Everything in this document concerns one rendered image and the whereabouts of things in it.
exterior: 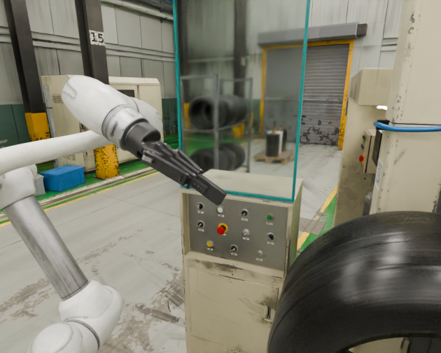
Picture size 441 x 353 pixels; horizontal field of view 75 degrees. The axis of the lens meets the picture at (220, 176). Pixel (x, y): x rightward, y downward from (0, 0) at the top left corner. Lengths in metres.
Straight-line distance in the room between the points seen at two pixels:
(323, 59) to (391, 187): 9.21
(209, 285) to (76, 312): 0.68
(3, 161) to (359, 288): 0.85
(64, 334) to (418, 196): 1.06
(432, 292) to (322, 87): 9.48
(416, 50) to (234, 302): 1.29
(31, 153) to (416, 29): 0.97
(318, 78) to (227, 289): 8.87
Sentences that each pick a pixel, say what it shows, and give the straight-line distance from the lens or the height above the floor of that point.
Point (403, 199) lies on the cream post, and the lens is 0.86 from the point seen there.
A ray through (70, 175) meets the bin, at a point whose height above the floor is 0.23.
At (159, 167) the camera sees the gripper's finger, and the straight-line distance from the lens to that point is 0.57.
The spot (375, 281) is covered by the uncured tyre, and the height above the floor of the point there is 1.44.
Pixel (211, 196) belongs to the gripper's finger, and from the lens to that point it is 0.57.
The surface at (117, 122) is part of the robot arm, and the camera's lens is 0.64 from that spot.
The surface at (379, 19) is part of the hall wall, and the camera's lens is 9.89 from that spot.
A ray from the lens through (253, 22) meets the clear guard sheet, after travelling 1.25.
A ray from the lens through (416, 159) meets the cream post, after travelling 0.84.
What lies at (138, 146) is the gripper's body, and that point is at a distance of 0.61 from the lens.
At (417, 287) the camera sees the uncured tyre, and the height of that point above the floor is 1.45.
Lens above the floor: 1.73
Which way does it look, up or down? 17 degrees down
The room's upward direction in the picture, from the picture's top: straight up
